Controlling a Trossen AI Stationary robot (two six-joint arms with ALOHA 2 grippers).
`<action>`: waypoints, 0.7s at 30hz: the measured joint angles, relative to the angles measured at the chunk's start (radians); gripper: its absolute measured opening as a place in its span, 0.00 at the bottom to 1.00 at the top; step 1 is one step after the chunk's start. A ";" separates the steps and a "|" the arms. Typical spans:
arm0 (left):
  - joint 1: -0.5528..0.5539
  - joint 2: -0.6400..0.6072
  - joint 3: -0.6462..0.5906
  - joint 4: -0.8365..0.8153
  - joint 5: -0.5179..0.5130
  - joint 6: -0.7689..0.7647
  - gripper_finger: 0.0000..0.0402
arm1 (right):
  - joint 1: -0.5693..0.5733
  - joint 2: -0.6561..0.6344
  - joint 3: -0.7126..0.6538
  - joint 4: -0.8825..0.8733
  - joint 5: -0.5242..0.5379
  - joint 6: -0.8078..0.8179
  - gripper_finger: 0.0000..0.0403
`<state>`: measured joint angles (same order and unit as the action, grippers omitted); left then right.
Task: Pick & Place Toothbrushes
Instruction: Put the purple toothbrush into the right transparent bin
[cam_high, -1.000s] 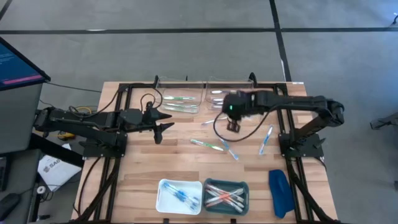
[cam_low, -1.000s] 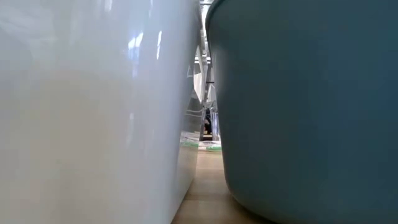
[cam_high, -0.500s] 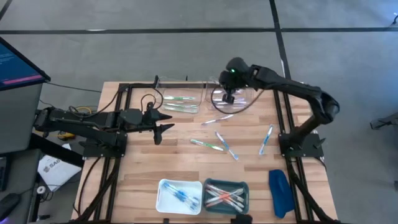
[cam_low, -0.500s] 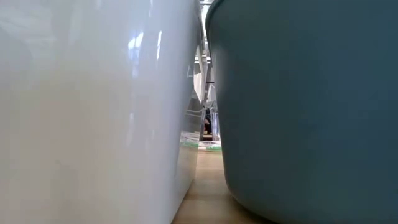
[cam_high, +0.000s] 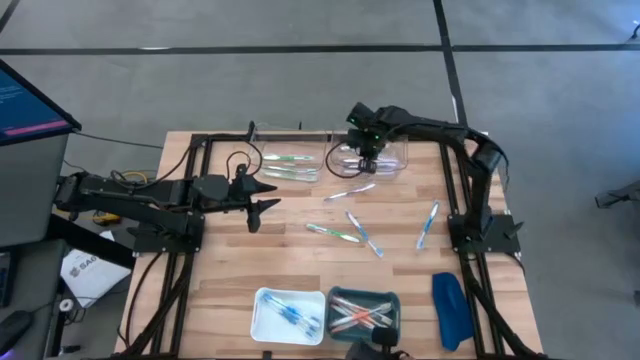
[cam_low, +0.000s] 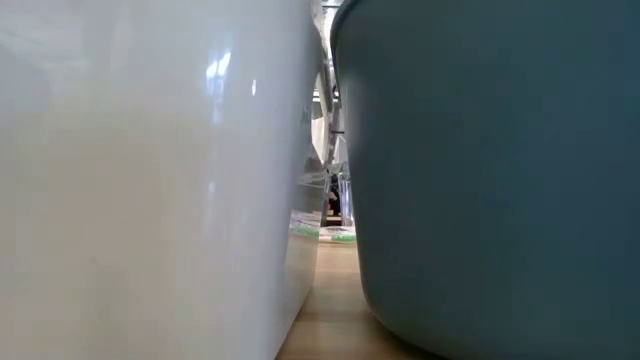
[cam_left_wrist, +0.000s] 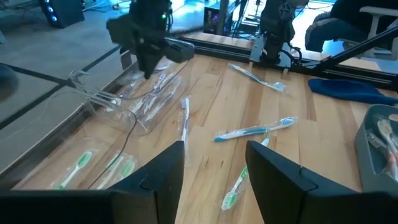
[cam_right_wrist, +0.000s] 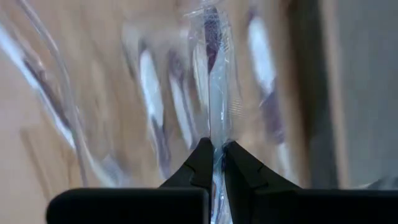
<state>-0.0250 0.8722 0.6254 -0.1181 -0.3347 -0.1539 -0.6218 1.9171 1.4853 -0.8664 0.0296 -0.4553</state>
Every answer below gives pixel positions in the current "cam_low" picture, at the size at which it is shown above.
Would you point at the white plastic bin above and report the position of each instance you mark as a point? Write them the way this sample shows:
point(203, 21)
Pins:
point(150, 200)

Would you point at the teal plastic bin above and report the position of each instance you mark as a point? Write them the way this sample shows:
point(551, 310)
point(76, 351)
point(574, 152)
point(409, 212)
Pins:
point(500, 200)

